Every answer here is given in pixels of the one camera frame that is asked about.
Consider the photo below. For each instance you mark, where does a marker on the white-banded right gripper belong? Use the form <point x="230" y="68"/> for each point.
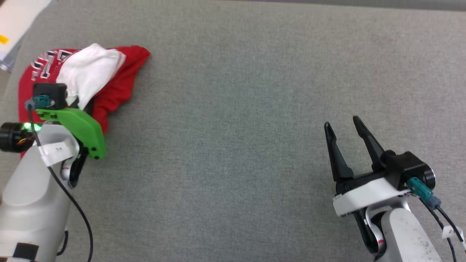
<point x="367" y="198"/>

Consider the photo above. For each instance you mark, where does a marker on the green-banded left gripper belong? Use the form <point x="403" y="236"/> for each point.
<point x="82" y="131"/>

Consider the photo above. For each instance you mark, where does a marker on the red basketball jersey number 23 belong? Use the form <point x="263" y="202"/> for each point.
<point x="120" y="80"/>

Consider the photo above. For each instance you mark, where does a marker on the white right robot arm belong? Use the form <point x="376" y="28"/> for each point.
<point x="407" y="236"/>

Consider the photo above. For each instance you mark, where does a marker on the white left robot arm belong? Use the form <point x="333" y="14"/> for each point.
<point x="32" y="203"/>

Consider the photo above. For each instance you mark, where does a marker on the yellow warning sticker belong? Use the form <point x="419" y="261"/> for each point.
<point x="3" y="39"/>

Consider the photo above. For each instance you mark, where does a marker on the white equipment box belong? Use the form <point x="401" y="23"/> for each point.
<point x="18" y="18"/>

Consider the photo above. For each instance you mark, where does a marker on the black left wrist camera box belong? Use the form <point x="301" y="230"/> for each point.
<point x="49" y="91"/>

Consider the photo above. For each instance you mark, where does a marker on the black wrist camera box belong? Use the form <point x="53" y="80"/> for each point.
<point x="409" y="165"/>
<point x="49" y="91"/>

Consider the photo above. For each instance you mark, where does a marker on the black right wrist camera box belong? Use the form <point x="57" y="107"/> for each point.
<point x="409" y="165"/>

